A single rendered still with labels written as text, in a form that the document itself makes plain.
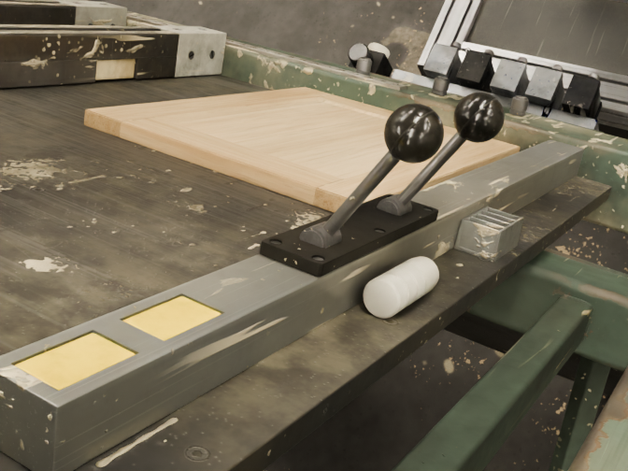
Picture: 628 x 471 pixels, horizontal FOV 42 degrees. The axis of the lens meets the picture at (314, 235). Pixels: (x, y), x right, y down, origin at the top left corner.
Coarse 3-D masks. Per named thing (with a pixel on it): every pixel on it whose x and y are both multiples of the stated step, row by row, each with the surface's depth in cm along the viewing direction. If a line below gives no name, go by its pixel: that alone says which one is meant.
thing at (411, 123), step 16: (400, 112) 51; (416, 112) 51; (432, 112) 51; (384, 128) 52; (400, 128) 51; (416, 128) 50; (432, 128) 50; (400, 144) 51; (416, 144) 50; (432, 144) 51; (384, 160) 53; (400, 160) 52; (416, 160) 51; (368, 176) 54; (384, 176) 54; (352, 192) 55; (368, 192) 54; (352, 208) 55; (320, 224) 57; (336, 224) 56; (304, 240) 57; (320, 240) 56; (336, 240) 57
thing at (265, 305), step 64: (448, 192) 79; (512, 192) 88; (256, 256) 55; (384, 256) 62; (256, 320) 48; (320, 320) 56; (0, 384) 37; (128, 384) 39; (192, 384) 44; (0, 448) 38; (64, 448) 36
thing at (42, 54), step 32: (0, 32) 102; (32, 32) 106; (64, 32) 111; (96, 32) 116; (128, 32) 122; (160, 32) 128; (192, 32) 134; (0, 64) 103; (32, 64) 107; (64, 64) 112; (160, 64) 128; (192, 64) 135
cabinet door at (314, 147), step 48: (240, 96) 118; (288, 96) 124; (336, 96) 132; (144, 144) 91; (192, 144) 88; (240, 144) 93; (288, 144) 97; (336, 144) 101; (384, 144) 106; (480, 144) 115; (288, 192) 82; (336, 192) 80; (384, 192) 83
